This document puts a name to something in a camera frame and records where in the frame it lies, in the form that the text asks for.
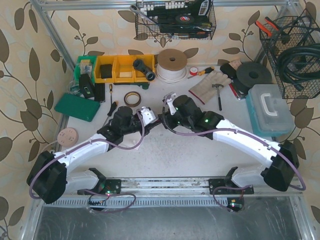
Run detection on large black orange screwdriver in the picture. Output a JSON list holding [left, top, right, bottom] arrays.
[[102, 101, 118, 127]]

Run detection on white peg base plate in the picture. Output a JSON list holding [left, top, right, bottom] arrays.
[[121, 132, 142, 150]]

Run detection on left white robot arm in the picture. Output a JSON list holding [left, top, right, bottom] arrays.
[[26, 106, 159, 204]]

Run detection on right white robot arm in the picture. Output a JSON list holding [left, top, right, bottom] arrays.
[[161, 92, 306, 192]]

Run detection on brown tape roll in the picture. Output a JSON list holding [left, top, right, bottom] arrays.
[[124, 91, 142, 108]]

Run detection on white work glove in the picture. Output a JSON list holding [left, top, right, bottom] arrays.
[[188, 70, 232, 105]]

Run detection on green clamp tool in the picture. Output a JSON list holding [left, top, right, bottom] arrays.
[[114, 82, 150, 90]]

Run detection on small yellow black screwdriver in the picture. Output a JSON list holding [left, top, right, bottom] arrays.
[[109, 83, 113, 104]]

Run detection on small claw hammer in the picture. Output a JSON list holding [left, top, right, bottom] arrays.
[[212, 83, 224, 111]]

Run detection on red white tape roll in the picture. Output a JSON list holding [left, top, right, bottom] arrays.
[[189, 66, 198, 76]]

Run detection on yellow storage bin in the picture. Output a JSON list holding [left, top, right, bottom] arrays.
[[112, 55, 136, 84], [132, 54, 156, 83], [93, 55, 116, 84]]

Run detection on green plastic case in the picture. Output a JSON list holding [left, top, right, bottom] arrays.
[[54, 93, 100, 122]]

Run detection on yellow black bit driver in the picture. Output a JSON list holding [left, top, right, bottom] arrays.
[[187, 66, 215, 79]]

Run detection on grey pipe fitting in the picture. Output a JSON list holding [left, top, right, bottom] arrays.
[[132, 58, 156, 82]]

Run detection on black battery charger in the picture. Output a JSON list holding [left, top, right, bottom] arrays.
[[78, 73, 95, 99]]

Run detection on black box in bin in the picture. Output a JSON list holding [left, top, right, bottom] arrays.
[[99, 64, 113, 79]]

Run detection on pink round power socket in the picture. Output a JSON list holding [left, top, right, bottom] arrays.
[[57, 127, 79, 148]]

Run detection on green storage bin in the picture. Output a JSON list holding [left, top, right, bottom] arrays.
[[73, 56, 97, 84]]

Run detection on black disc spool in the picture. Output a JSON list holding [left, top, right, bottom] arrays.
[[236, 61, 273, 94]]

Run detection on teal clear toolbox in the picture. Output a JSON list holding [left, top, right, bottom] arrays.
[[245, 84, 295, 137]]

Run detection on black electrical tape roll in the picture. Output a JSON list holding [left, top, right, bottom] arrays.
[[174, 14, 195, 26]]

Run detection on chrome wrench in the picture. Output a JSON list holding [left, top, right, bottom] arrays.
[[129, 5, 158, 25]]

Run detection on white cable spool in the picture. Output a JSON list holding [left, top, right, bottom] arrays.
[[156, 48, 188, 84]]

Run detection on aluminium rail base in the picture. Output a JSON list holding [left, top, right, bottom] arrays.
[[51, 177, 302, 209]]

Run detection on back wire basket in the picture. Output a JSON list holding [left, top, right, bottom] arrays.
[[129, 0, 216, 42]]

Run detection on wire basket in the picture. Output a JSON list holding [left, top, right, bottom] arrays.
[[259, 15, 320, 99], [129, 0, 216, 42]]

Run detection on orange handled pliers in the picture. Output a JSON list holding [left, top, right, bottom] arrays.
[[254, 16, 280, 38]]

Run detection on black coiled hose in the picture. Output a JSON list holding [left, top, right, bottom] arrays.
[[277, 15, 320, 85]]

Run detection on right wire basket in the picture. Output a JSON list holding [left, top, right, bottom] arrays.
[[259, 15, 320, 99]]

